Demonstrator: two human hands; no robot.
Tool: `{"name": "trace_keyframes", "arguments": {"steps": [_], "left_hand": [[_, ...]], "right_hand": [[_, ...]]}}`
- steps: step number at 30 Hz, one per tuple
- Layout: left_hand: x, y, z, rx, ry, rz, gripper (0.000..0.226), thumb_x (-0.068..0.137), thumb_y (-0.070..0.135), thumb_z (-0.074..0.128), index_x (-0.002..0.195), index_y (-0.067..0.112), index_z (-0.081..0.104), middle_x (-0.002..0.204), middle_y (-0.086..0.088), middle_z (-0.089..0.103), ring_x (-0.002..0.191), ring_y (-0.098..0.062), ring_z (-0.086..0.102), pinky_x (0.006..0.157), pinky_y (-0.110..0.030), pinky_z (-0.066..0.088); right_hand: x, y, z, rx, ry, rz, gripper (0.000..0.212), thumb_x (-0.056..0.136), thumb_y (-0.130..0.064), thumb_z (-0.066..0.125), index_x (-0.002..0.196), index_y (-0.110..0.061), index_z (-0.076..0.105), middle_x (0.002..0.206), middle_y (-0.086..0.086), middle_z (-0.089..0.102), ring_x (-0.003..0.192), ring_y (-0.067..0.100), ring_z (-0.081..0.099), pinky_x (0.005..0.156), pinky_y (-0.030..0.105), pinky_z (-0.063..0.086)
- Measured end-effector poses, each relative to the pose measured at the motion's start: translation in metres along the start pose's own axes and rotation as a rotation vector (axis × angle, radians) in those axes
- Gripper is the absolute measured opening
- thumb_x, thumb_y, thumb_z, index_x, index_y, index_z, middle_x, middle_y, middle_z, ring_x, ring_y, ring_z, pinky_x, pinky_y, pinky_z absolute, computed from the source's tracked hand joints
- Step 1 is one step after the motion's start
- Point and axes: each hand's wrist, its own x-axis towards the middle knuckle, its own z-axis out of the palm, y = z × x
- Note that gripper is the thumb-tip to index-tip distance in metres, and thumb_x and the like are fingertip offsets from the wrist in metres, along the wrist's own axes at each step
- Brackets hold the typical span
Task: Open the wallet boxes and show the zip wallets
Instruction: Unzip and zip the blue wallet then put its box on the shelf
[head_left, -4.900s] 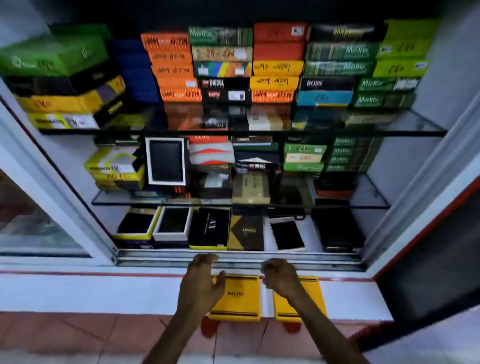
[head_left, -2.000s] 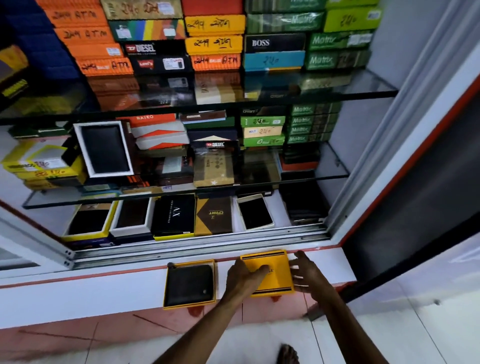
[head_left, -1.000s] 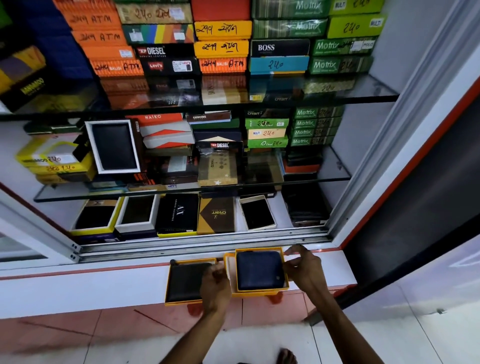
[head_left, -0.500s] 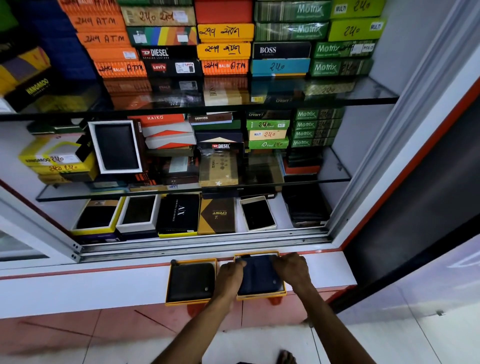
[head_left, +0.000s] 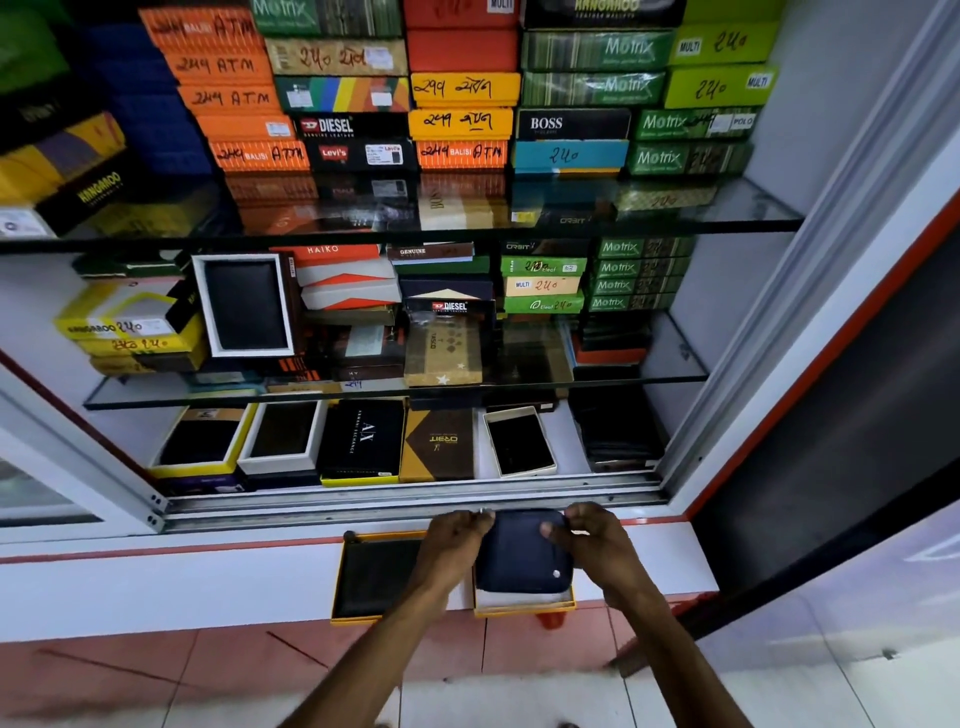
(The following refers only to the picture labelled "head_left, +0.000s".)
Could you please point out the person's right hand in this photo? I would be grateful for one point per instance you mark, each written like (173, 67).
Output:
(607, 559)

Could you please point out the person's left hand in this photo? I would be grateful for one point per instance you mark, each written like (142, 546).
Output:
(442, 555)

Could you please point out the person's right thumb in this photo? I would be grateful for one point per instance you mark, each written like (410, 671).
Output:
(556, 535)

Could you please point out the person's left fingers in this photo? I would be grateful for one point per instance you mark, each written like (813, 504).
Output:
(472, 525)

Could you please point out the dark blue zip wallet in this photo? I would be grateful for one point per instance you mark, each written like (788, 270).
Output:
(521, 555)

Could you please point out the person's right forearm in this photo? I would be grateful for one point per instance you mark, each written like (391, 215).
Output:
(675, 660)

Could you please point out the person's left forearm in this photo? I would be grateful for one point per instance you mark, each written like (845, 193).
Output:
(367, 660)

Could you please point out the metal sliding track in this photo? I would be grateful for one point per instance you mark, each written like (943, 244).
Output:
(412, 499)

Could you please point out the yellow open box base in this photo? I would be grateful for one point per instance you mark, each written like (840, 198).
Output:
(525, 604)

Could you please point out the brown black box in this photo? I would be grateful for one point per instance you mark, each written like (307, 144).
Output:
(439, 446)

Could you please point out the small white open box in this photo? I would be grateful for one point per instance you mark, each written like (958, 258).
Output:
(520, 442)

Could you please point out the black yellow box lid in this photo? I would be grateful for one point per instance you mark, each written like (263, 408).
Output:
(375, 577)

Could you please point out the stack of black wallets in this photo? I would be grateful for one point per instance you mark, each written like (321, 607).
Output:
(615, 431)

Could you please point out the black box white letters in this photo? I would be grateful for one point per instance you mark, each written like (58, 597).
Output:
(361, 442)

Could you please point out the red orange box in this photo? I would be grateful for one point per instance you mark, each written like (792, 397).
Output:
(611, 355)

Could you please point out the short glass shelf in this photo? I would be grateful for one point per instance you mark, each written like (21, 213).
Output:
(667, 352)

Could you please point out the black box red label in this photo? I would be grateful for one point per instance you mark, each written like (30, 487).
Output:
(360, 155)
(450, 306)

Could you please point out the bright green box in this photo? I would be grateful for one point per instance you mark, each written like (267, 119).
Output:
(544, 304)
(544, 266)

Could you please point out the navy gold box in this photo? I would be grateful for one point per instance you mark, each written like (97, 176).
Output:
(448, 288)

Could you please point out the green striped box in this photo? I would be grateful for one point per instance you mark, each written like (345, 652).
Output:
(592, 88)
(697, 124)
(641, 267)
(690, 158)
(596, 51)
(645, 247)
(330, 16)
(636, 285)
(630, 303)

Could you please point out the beige box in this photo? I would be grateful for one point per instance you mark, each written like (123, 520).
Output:
(542, 286)

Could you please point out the white orange box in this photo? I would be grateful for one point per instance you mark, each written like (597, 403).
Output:
(345, 271)
(352, 295)

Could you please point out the dark green box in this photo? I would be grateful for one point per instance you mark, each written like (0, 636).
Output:
(442, 266)

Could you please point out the black box white label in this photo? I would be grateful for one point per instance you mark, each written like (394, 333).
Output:
(431, 252)

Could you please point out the yellow open box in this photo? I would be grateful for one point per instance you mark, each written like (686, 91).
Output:
(199, 442)

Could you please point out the black box grey print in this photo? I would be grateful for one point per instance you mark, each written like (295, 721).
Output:
(547, 247)

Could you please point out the dark door panel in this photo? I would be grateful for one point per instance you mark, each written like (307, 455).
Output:
(832, 450)

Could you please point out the orange box black band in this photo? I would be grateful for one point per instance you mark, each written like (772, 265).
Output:
(330, 253)

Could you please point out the black wallet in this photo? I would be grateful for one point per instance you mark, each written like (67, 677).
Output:
(245, 305)

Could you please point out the white open display box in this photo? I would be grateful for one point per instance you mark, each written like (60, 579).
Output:
(199, 307)

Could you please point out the single orange box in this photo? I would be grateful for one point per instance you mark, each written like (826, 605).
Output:
(461, 155)

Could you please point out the long glass shelf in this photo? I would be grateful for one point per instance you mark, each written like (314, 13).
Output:
(742, 206)

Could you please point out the light blue box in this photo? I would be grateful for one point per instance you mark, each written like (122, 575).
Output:
(570, 156)

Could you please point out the black box white print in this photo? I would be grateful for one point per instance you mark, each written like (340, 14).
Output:
(574, 124)
(352, 126)

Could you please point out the multicolour striped box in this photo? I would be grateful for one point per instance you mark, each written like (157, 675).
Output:
(341, 94)

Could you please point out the lime green box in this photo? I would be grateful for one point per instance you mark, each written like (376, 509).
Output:
(724, 43)
(731, 9)
(720, 86)

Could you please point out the khaki box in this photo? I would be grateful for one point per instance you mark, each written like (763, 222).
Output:
(337, 56)

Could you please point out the stack of orange boxes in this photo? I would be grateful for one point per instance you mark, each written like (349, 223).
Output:
(232, 90)

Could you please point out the black box yellow print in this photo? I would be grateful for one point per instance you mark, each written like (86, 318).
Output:
(600, 11)
(97, 191)

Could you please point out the stack of blue boxes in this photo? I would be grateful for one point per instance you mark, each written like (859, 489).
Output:
(157, 120)

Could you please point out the yellow purple box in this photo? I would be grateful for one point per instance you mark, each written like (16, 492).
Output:
(60, 157)

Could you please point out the plain green box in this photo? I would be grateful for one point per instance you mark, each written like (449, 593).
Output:
(30, 45)

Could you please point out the white cabinet side frame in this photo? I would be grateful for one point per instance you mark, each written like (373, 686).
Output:
(810, 247)

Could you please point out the white sliding door frame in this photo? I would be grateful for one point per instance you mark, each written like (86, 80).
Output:
(82, 465)

